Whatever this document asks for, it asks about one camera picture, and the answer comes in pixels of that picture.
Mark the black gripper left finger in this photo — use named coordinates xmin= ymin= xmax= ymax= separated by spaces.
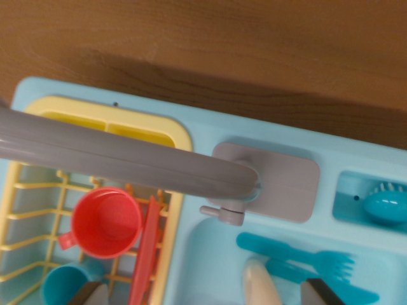
xmin=66 ymin=280 xmax=109 ymax=305

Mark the light blue toy sink unit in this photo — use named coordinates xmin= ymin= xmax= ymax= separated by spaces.
xmin=0 ymin=76 xmax=407 ymax=305

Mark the red toy plate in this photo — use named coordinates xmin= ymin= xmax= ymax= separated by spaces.
xmin=128 ymin=195 xmax=160 ymax=305

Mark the teal dish brush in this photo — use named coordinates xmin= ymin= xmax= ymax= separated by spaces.
xmin=363 ymin=180 xmax=407 ymax=226

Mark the cream detergent bottle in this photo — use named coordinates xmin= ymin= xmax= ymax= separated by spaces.
xmin=243 ymin=259 xmax=282 ymax=305

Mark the teal toy fork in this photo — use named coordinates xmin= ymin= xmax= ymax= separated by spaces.
xmin=236 ymin=231 xmax=355 ymax=285

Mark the teal toy knife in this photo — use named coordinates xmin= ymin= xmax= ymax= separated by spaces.
xmin=265 ymin=257 xmax=380 ymax=305

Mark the grey toy faucet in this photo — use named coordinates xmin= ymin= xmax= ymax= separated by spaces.
xmin=0 ymin=97 xmax=263 ymax=227

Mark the red mug with handle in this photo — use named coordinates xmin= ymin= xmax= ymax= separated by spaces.
xmin=57 ymin=187 xmax=143 ymax=259

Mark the yellow dish rack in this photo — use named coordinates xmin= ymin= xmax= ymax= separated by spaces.
xmin=0 ymin=95 xmax=194 ymax=305

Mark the teal toy cup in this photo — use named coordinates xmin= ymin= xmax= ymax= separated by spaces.
xmin=43 ymin=259 xmax=107 ymax=305

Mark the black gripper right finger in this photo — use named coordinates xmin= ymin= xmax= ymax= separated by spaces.
xmin=300 ymin=278 xmax=343 ymax=305

